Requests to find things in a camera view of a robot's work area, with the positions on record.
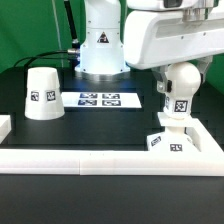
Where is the grey thin cable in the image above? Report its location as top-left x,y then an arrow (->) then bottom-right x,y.
51,0 -> 65,69

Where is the white fence wall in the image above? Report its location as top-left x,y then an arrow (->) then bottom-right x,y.
0,149 -> 224,176
186,118 -> 224,156
0,115 -> 11,144

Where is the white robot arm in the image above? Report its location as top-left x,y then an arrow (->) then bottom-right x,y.
76,0 -> 224,92

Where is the white right fence wall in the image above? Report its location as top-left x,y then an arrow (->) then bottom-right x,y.
186,118 -> 224,156

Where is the white lamp shade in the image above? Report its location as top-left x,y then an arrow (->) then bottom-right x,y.
25,67 -> 65,120

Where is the white lamp base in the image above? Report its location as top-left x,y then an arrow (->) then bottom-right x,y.
147,112 -> 199,153

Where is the black hose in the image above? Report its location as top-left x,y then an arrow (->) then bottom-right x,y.
63,0 -> 80,46

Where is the white left fence wall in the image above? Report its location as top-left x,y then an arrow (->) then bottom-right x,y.
0,115 -> 11,144

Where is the white lamp bulb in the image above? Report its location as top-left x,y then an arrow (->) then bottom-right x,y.
163,62 -> 201,119

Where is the white front fence wall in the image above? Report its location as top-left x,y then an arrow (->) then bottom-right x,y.
0,149 -> 224,176

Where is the black cable with connector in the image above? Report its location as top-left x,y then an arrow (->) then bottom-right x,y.
13,48 -> 81,68

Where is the white marker sheet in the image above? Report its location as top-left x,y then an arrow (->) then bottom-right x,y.
61,92 -> 141,108

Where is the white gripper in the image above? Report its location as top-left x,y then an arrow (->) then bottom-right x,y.
124,8 -> 224,93

